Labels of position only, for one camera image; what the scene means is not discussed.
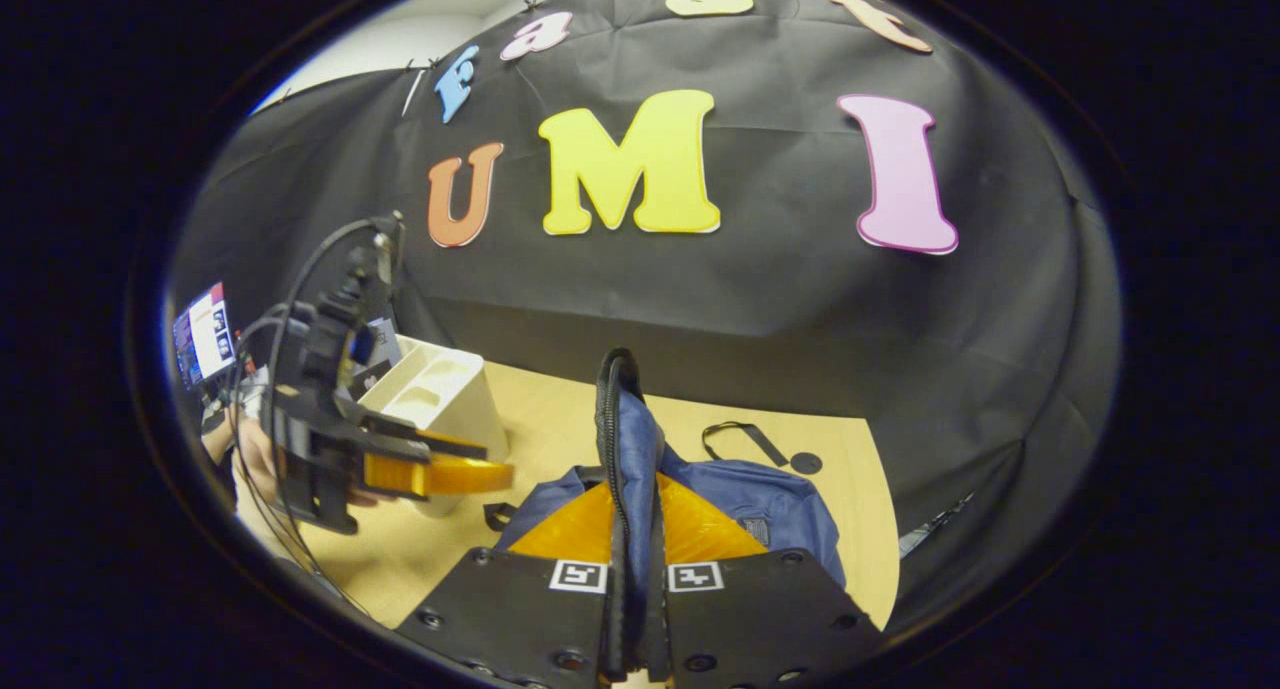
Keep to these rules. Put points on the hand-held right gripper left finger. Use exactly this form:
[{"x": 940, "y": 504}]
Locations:
[{"x": 500, "y": 609}]

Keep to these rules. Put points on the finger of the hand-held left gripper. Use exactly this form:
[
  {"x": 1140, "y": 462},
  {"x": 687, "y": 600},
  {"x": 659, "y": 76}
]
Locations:
[
  {"x": 420, "y": 439},
  {"x": 440, "y": 479}
]

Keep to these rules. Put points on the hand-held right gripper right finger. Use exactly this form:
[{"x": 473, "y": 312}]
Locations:
[{"x": 770, "y": 609}]

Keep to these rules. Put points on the blue schoolbag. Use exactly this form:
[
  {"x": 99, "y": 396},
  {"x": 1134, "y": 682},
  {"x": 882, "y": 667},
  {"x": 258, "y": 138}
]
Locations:
[{"x": 740, "y": 499}]

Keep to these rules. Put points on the white plastic bookshelf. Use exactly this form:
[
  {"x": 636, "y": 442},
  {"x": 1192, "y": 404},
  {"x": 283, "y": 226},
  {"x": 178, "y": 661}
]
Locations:
[{"x": 455, "y": 394}]

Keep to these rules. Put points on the black round table grommet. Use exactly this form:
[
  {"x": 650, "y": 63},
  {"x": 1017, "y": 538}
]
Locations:
[{"x": 806, "y": 463}]

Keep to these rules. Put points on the computer monitor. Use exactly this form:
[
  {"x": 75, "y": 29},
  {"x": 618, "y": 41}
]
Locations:
[{"x": 205, "y": 334}]

